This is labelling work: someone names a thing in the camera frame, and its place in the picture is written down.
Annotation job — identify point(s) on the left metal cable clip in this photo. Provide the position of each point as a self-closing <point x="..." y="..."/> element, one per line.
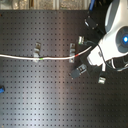
<point x="36" y="52"/>

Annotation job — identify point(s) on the right metal cable clip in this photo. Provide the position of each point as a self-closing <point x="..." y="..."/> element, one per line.
<point x="72" y="52"/>

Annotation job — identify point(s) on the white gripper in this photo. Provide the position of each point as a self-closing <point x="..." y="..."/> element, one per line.
<point x="95" y="58"/>

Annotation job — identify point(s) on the metal cable clip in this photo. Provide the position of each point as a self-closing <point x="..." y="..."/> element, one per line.
<point x="72" y="52"/>
<point x="36" y="52"/>

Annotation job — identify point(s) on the black perforated breadboard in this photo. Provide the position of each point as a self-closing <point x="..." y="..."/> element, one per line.
<point x="42" y="94"/>

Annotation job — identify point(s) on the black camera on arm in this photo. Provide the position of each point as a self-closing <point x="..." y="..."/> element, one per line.
<point x="93" y="25"/>

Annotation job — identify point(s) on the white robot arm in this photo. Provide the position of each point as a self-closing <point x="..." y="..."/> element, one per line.
<point x="114" y="43"/>

